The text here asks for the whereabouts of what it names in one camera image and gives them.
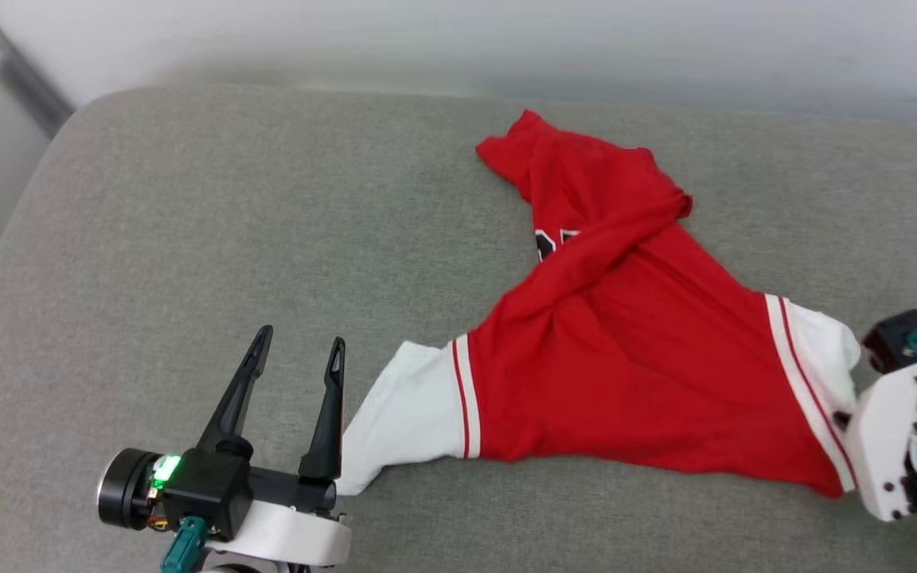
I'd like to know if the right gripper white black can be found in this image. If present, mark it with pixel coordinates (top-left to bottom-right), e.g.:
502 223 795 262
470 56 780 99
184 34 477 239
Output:
831 354 917 523

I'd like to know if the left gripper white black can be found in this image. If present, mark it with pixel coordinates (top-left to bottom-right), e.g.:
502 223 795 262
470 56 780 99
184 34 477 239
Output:
98 325 352 567

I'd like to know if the red and white basketball jersey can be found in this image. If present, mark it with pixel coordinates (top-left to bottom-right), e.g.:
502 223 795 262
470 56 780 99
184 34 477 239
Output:
337 110 863 499

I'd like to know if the grey fabric sofa cushion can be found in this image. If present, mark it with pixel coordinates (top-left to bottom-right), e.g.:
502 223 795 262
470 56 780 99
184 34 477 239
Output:
0 84 917 573

